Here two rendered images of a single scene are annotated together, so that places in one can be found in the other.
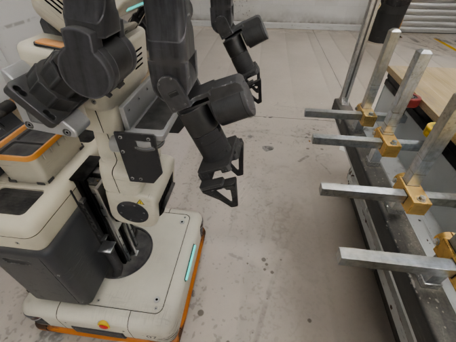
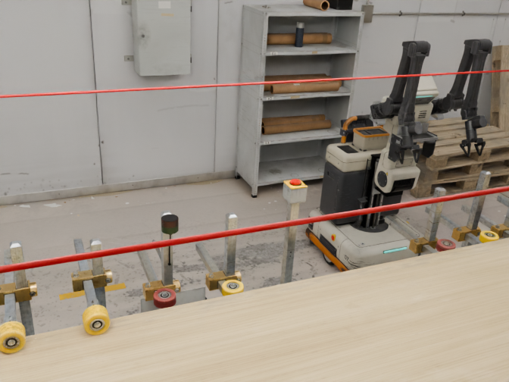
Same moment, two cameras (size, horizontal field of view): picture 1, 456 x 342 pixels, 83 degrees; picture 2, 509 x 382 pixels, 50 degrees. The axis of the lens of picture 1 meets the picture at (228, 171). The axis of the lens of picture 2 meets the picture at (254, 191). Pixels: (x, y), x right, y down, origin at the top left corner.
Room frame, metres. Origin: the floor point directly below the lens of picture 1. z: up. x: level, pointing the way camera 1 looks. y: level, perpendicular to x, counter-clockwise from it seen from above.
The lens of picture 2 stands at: (-1.79, -1.95, 2.09)
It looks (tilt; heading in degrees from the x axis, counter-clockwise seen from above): 26 degrees down; 58
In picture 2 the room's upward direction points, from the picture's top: 4 degrees clockwise
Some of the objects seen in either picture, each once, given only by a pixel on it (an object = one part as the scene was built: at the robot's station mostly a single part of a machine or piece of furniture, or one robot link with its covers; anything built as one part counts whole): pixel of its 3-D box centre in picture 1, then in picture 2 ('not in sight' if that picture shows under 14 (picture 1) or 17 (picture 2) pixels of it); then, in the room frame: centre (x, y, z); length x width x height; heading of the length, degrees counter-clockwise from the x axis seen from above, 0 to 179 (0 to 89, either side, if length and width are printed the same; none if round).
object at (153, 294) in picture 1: (129, 263); (365, 237); (0.68, 0.50, 0.16); 0.67 x 0.64 x 0.25; 83
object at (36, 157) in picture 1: (41, 148); (371, 138); (0.69, 0.62, 0.87); 0.23 x 0.15 x 0.11; 173
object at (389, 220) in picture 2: not in sight; (413, 239); (0.05, -0.44, 0.81); 0.43 x 0.03 x 0.04; 83
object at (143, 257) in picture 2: not in sight; (152, 278); (-1.19, -0.26, 0.84); 0.43 x 0.03 x 0.04; 83
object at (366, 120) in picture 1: (365, 114); not in sight; (1.05, -0.62, 0.80); 0.14 x 0.06 x 0.05; 173
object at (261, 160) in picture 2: not in sight; (295, 101); (0.89, 1.82, 0.78); 0.90 x 0.45 x 1.55; 173
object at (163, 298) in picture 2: not in sight; (164, 306); (-1.22, -0.45, 0.85); 0.08 x 0.08 x 0.11
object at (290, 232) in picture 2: not in sight; (289, 248); (-0.65, -0.41, 0.93); 0.05 x 0.05 x 0.45; 83
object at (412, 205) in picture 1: (410, 192); (504, 230); (0.55, -0.56, 0.81); 0.14 x 0.06 x 0.05; 173
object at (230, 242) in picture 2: not in sight; (229, 267); (-0.91, -0.37, 0.89); 0.04 x 0.04 x 0.48; 83
